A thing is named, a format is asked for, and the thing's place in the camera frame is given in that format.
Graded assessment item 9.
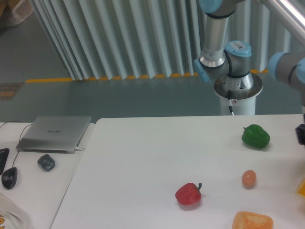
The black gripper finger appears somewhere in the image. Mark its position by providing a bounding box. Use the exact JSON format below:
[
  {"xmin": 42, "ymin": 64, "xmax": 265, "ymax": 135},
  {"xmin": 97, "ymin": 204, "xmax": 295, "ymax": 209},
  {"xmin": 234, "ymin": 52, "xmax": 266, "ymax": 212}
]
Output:
[{"xmin": 295, "ymin": 124, "xmax": 305, "ymax": 144}]

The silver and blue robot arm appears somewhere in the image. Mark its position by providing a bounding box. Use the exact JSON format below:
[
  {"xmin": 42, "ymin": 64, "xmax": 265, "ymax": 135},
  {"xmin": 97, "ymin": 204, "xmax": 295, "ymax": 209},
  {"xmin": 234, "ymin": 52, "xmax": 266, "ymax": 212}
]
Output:
[{"xmin": 193, "ymin": 0, "xmax": 305, "ymax": 116}]

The green bell pepper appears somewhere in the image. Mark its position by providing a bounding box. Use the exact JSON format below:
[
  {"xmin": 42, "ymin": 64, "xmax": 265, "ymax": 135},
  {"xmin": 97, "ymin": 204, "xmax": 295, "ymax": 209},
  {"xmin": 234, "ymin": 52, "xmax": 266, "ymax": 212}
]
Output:
[{"xmin": 241, "ymin": 124, "xmax": 271, "ymax": 149}]

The yellow basket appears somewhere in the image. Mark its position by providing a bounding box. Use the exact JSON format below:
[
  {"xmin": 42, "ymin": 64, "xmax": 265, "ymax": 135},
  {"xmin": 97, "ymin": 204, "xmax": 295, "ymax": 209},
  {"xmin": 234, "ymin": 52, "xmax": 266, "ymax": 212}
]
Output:
[{"xmin": 295, "ymin": 178, "xmax": 305, "ymax": 198}]

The red bell pepper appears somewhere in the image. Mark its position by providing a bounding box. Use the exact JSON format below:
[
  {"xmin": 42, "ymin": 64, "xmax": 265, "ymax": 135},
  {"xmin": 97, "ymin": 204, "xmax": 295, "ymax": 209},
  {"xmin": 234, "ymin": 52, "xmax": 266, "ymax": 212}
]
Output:
[{"xmin": 175, "ymin": 183, "xmax": 202, "ymax": 205}]

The brown egg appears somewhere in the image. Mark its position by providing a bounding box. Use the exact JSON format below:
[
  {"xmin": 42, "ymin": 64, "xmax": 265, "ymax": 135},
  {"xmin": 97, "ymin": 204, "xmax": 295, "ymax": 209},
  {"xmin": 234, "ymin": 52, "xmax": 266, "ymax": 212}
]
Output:
[{"xmin": 242, "ymin": 170, "xmax": 256, "ymax": 188}]

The orange bread loaf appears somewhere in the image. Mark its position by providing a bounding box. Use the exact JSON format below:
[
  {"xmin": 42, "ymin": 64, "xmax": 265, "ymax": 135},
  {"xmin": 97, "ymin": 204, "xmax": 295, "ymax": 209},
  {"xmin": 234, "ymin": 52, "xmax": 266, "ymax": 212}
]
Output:
[{"xmin": 232, "ymin": 211, "xmax": 274, "ymax": 229}]

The white corrugated partition screen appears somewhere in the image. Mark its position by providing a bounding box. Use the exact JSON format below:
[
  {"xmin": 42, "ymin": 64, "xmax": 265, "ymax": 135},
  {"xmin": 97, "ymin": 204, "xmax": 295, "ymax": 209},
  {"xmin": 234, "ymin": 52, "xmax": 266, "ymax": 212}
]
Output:
[{"xmin": 28, "ymin": 0, "xmax": 291, "ymax": 82}]

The silver laptop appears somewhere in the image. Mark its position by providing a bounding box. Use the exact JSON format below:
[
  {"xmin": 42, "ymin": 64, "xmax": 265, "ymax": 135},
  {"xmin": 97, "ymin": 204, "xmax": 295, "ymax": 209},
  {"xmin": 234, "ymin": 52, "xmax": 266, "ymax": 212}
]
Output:
[{"xmin": 16, "ymin": 116, "xmax": 92, "ymax": 153}]

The dark grey small object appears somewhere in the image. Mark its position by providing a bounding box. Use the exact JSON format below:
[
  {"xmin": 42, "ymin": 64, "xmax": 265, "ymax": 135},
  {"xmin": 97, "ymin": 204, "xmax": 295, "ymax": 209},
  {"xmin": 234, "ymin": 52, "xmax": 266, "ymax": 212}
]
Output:
[{"xmin": 37, "ymin": 154, "xmax": 56, "ymax": 172}]

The black computer mouse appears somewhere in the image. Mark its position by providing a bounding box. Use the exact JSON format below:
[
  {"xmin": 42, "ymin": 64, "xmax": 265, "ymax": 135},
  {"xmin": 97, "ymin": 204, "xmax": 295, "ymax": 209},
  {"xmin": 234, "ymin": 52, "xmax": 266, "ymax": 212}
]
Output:
[{"xmin": 1, "ymin": 167, "xmax": 18, "ymax": 190}]

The black keyboard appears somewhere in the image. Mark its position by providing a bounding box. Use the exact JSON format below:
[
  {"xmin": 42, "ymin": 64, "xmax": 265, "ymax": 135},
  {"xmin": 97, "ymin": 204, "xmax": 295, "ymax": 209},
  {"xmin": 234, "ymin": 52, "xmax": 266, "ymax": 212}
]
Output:
[{"xmin": 0, "ymin": 148, "xmax": 10, "ymax": 175}]

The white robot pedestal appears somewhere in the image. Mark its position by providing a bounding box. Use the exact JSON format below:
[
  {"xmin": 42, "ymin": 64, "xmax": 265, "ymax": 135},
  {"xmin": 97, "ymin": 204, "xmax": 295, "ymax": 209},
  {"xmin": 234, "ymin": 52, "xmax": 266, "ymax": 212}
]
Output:
[{"xmin": 218, "ymin": 96, "xmax": 256, "ymax": 115}]

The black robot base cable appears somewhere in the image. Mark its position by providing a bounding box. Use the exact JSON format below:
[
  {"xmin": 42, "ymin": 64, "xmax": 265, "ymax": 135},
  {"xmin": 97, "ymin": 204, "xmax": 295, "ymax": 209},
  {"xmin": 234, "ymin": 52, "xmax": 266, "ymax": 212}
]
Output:
[{"xmin": 227, "ymin": 89, "xmax": 235, "ymax": 116}]

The black mouse cable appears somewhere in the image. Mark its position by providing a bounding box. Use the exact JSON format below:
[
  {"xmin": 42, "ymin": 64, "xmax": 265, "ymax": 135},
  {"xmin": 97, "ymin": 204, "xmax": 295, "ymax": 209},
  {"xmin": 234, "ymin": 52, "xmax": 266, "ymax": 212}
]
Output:
[{"xmin": 0, "ymin": 120, "xmax": 34, "ymax": 169}]

